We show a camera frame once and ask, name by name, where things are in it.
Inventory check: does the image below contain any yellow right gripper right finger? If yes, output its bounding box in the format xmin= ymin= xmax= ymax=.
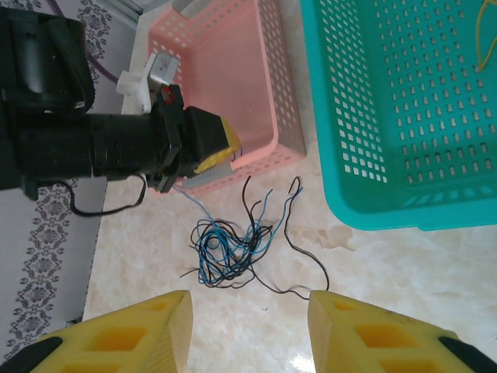
xmin=308 ymin=290 xmax=497 ymax=373

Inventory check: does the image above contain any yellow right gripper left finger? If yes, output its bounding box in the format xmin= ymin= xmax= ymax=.
xmin=0 ymin=289 xmax=194 ymax=373

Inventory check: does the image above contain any thin black cable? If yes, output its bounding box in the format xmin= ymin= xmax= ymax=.
xmin=188 ymin=176 xmax=273 ymax=291
xmin=180 ymin=217 xmax=311 ymax=300
xmin=281 ymin=176 xmax=331 ymax=292

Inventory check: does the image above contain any thin blue cable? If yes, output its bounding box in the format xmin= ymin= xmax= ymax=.
xmin=172 ymin=184 xmax=257 ymax=287
xmin=193 ymin=189 xmax=275 ymax=273
xmin=232 ymin=186 xmax=304 ymax=260

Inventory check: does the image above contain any thin yellow cable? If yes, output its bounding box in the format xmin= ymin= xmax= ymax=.
xmin=474 ymin=0 xmax=497 ymax=74

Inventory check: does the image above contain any left gripper black lead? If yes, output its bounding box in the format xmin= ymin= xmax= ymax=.
xmin=65 ymin=173 xmax=149 ymax=218

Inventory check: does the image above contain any pink perforated plastic basket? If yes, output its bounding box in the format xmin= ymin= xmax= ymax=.
xmin=146 ymin=0 xmax=308 ymax=196

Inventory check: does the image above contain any teal perforated plastic basket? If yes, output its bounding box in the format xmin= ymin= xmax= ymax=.
xmin=301 ymin=0 xmax=497 ymax=233

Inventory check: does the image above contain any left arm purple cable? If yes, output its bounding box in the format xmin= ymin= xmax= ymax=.
xmin=46 ymin=0 xmax=118 ymax=85

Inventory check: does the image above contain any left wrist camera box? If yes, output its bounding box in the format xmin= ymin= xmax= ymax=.
xmin=115 ymin=51 xmax=182 ymax=114

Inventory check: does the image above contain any aluminium frame post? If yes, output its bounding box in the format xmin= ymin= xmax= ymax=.
xmin=116 ymin=0 xmax=156 ymax=23

